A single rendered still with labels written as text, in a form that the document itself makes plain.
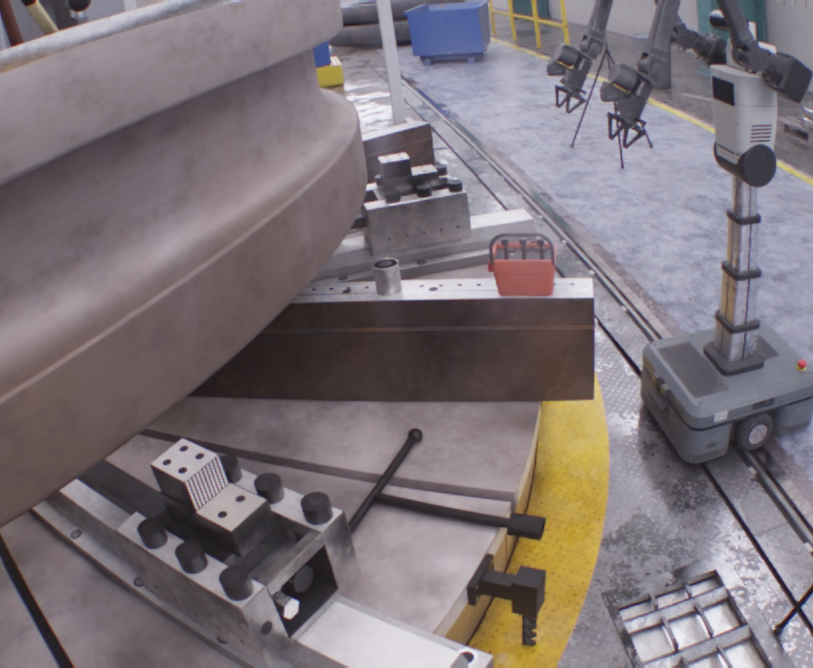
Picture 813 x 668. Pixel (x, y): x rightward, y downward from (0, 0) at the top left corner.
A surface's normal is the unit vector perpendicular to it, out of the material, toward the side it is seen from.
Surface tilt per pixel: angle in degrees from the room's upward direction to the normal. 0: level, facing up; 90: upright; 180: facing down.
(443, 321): 90
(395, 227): 90
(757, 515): 0
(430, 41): 90
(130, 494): 0
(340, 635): 0
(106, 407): 90
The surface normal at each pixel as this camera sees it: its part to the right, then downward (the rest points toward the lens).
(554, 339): -0.19, 0.51
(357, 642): -0.13, -0.86
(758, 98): 0.14, 0.48
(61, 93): 0.83, 0.18
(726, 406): 0.01, -0.27
